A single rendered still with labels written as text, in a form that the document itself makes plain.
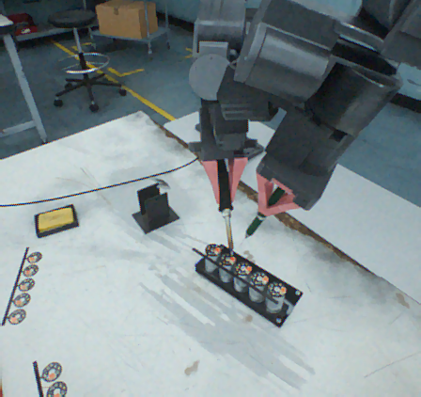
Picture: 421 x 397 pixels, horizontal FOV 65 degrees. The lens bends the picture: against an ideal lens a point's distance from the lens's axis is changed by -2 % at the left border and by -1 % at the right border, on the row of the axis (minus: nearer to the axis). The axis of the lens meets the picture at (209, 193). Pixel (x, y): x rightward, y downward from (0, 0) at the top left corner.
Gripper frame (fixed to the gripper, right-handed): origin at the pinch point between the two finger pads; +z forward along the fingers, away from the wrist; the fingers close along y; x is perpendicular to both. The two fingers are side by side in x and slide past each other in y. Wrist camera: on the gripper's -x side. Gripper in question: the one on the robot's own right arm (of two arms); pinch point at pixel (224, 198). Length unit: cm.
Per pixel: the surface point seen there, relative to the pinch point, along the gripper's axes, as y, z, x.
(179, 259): -8.0, 10.7, 2.1
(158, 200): -11.1, 1.3, 7.4
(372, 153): 117, 12, 152
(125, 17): -48, -121, 309
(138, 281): -14.9, 12.5, -1.3
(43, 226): -32.7, 4.8, 9.2
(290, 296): 8.5, 14.7, -7.1
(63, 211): -29.9, 3.0, 12.5
